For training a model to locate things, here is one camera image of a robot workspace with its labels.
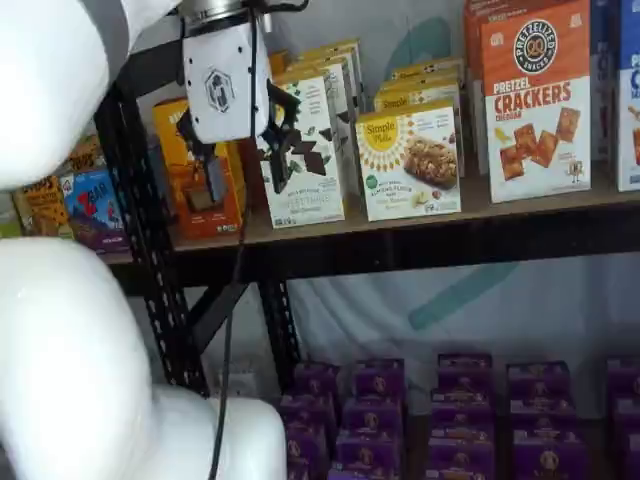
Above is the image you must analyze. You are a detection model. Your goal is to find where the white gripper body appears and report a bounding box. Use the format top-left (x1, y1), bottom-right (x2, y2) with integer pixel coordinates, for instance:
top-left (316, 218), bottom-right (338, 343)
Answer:
top-left (180, 19), bottom-right (274, 145)

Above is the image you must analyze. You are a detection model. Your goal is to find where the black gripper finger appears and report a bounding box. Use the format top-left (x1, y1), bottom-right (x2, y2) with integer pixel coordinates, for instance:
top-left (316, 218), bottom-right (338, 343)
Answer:
top-left (256, 78), bottom-right (303, 198)
top-left (174, 106), bottom-right (229, 210)

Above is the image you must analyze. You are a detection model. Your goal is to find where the Simple Mills almond bar box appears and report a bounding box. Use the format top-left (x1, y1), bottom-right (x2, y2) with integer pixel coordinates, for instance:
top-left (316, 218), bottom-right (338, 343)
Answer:
top-left (379, 73), bottom-right (464, 92)
top-left (355, 102), bottom-right (462, 222)
top-left (373, 84), bottom-right (466, 179)
top-left (390, 55), bottom-right (467, 80)

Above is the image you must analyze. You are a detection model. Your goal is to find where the Simple Mills sweet thins box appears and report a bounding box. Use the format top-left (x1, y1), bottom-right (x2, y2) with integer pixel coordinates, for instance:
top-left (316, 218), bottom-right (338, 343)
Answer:
top-left (299, 38), bottom-right (366, 121)
top-left (272, 55), bottom-right (360, 199)
top-left (257, 74), bottom-right (346, 230)

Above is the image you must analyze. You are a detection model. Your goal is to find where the orange yellow snack box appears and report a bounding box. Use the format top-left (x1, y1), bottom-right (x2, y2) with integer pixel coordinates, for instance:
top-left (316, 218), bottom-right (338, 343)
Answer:
top-left (268, 49), bottom-right (294, 79)
top-left (152, 97), bottom-right (249, 240)

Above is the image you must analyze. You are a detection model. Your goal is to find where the blue Z Bar box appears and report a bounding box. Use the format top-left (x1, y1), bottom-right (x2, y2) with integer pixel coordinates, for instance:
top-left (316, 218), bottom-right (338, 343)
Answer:
top-left (58, 169), bottom-right (134, 256)

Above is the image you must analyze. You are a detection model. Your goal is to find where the orange brown snack box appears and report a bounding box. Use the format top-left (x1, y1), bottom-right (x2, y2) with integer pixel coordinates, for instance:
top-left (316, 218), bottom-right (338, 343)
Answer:
top-left (63, 133), bottom-right (110, 175)

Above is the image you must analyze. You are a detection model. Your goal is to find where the yellow Bobo's snack box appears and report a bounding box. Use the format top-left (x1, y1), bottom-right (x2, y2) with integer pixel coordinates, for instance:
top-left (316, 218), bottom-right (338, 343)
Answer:
top-left (12, 174), bottom-right (74, 239)

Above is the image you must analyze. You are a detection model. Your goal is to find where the green snack box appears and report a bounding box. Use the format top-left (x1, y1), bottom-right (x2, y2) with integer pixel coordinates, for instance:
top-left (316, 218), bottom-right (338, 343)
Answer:
top-left (0, 209), bottom-right (24, 239)

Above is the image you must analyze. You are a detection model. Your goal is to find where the purple Annie's snack box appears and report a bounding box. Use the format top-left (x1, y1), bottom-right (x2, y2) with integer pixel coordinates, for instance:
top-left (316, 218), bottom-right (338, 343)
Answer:
top-left (343, 397), bottom-right (404, 435)
top-left (505, 362), bottom-right (571, 401)
top-left (605, 355), bottom-right (640, 400)
top-left (619, 434), bottom-right (640, 480)
top-left (512, 428), bottom-right (589, 480)
top-left (335, 432), bottom-right (401, 467)
top-left (508, 397), bottom-right (577, 432)
top-left (427, 424), bottom-right (496, 480)
top-left (437, 352), bottom-right (495, 394)
top-left (293, 362), bottom-right (341, 397)
top-left (284, 424), bottom-right (330, 480)
top-left (353, 358), bottom-right (406, 400)
top-left (277, 394), bottom-right (336, 427)
top-left (327, 462), bottom-right (401, 480)
top-left (430, 389), bottom-right (496, 427)
top-left (612, 397), bottom-right (640, 437)

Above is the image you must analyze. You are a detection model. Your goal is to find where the black metal shelf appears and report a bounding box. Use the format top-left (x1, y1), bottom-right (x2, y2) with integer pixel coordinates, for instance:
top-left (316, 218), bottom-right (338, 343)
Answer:
top-left (239, 0), bottom-right (640, 396)

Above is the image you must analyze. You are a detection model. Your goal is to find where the orange pretzel crackers box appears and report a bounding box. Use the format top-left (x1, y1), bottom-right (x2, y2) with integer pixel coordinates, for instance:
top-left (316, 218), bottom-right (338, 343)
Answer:
top-left (462, 0), bottom-right (591, 176)
top-left (480, 7), bottom-right (594, 204)

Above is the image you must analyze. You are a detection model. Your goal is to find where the blue pretzel crackers box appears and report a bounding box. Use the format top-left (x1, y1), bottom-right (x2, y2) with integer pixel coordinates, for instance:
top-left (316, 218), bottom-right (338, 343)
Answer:
top-left (615, 0), bottom-right (640, 194)
top-left (589, 0), bottom-right (621, 161)

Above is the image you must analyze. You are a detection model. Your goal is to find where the white wall outlet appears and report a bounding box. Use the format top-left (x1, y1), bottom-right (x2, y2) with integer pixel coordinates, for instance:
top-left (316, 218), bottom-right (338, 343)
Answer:
top-left (219, 367), bottom-right (259, 396)

